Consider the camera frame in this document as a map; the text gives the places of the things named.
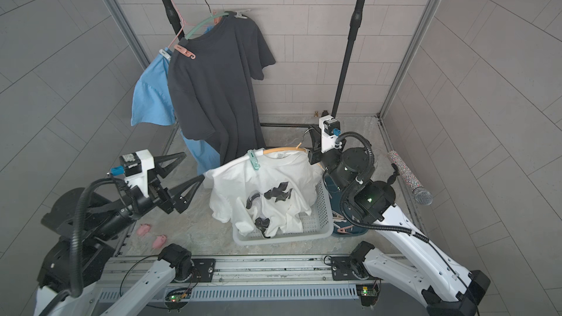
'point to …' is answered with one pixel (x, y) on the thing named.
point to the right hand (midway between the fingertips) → (309, 127)
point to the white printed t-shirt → (271, 191)
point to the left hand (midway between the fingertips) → (198, 166)
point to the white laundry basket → (318, 224)
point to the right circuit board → (368, 293)
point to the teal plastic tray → (335, 195)
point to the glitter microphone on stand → (421, 194)
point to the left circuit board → (177, 298)
